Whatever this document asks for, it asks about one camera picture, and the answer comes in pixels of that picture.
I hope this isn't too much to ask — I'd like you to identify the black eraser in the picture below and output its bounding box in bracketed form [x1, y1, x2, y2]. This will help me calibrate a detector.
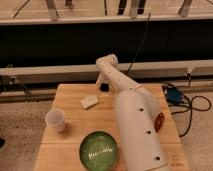
[100, 83, 109, 92]

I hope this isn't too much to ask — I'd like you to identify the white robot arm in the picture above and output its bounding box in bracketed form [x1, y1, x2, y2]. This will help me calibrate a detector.
[96, 54, 171, 171]

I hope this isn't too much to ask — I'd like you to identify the white sponge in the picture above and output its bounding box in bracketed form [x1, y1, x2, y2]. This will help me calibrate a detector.
[80, 95, 99, 110]

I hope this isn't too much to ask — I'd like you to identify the white plastic cup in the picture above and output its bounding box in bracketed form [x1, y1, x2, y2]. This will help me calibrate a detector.
[45, 108, 65, 133]

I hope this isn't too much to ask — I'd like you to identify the red brown small object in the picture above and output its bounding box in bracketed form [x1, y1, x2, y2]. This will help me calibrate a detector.
[154, 113, 165, 132]

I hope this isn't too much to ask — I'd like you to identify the blue power box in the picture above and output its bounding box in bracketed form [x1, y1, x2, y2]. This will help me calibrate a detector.
[166, 88, 182, 104]

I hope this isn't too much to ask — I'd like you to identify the green glass bowl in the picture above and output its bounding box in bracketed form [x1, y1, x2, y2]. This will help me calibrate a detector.
[79, 131, 118, 171]

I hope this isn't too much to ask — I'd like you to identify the black hanging cable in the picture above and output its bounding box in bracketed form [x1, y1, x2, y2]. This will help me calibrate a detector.
[125, 12, 152, 74]

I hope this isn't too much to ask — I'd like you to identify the black floor cable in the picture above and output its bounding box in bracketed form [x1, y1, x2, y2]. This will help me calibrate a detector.
[161, 81, 212, 138]

